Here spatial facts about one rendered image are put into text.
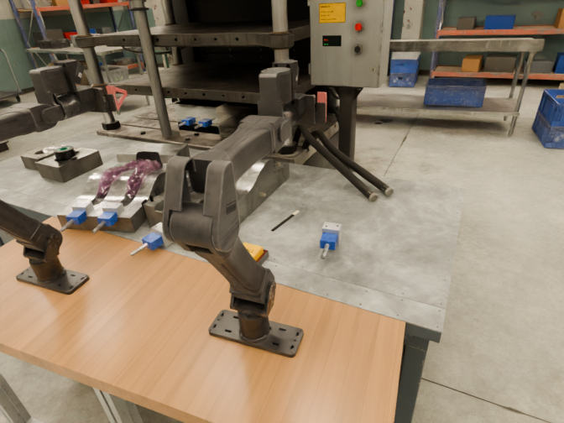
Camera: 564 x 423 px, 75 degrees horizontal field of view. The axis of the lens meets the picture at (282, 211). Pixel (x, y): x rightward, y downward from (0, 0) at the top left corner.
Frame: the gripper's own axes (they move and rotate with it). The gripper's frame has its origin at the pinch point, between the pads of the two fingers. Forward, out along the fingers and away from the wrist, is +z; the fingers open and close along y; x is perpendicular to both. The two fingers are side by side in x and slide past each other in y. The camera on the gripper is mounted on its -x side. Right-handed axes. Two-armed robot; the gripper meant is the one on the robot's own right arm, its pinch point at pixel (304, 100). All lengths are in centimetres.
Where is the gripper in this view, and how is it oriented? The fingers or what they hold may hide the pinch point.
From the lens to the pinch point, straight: 93.8
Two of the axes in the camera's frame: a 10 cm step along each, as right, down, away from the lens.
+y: -9.3, -1.4, 3.3
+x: 0.5, 8.7, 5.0
